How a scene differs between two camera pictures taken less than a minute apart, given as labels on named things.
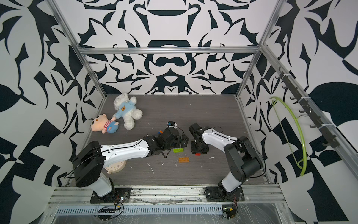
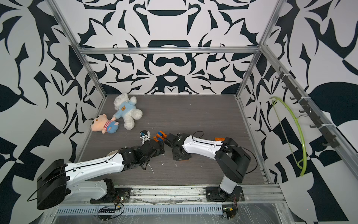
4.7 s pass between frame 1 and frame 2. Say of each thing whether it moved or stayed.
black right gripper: moved
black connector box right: stayed
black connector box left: stayed
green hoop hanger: stayed
